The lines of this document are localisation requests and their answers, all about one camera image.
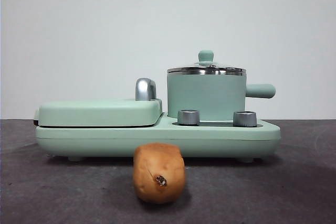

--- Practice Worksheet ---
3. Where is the glass lid with green knob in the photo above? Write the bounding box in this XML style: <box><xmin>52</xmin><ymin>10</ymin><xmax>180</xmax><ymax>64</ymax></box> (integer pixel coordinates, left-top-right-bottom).
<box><xmin>167</xmin><ymin>49</ymin><xmax>247</xmax><ymax>76</ymax></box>

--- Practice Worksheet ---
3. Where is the brown potato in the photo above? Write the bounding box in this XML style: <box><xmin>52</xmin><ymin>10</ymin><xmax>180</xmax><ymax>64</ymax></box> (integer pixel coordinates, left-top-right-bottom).
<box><xmin>132</xmin><ymin>142</ymin><xmax>186</xmax><ymax>205</ymax></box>

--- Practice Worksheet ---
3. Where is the silver control knob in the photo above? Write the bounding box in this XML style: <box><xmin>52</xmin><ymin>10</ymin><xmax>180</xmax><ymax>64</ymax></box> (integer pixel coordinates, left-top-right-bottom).
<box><xmin>233</xmin><ymin>110</ymin><xmax>257</xmax><ymax>127</ymax></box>
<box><xmin>177</xmin><ymin>109</ymin><xmax>200</xmax><ymax>125</ymax></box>

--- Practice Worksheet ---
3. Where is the green breakfast maker base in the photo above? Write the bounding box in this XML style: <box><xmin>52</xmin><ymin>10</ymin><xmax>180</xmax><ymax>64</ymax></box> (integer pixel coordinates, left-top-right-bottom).
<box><xmin>35</xmin><ymin>112</ymin><xmax>281</xmax><ymax>162</ymax></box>

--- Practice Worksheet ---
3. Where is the green griddle cover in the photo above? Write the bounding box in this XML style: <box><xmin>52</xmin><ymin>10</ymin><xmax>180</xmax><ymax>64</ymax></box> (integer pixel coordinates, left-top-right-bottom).
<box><xmin>33</xmin><ymin>98</ymin><xmax>163</xmax><ymax>128</ymax></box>

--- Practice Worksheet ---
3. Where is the chrome griddle cover handle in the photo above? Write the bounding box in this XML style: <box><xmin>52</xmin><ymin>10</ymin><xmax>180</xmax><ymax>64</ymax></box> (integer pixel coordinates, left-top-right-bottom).
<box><xmin>135</xmin><ymin>78</ymin><xmax>158</xmax><ymax>101</ymax></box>

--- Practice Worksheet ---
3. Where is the green pot with handle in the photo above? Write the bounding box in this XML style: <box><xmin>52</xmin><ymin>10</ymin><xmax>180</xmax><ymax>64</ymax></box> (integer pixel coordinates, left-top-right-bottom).
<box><xmin>166</xmin><ymin>68</ymin><xmax>276</xmax><ymax>121</ymax></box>

